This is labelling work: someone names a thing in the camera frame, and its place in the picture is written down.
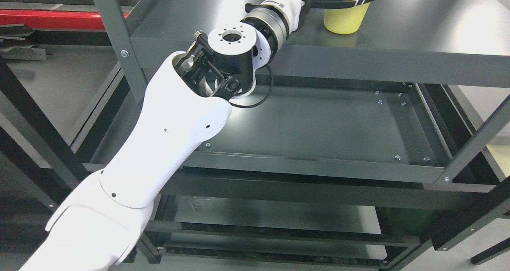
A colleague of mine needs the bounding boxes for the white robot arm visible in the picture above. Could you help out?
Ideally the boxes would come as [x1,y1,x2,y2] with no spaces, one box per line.
[21,0,304,271]

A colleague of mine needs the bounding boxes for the yellow plastic cup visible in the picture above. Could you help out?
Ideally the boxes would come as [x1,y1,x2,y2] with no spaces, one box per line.
[324,3,370,35]

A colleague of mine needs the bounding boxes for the black metal shelf rack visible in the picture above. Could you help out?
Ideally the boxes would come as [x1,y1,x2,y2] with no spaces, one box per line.
[0,0,510,271]

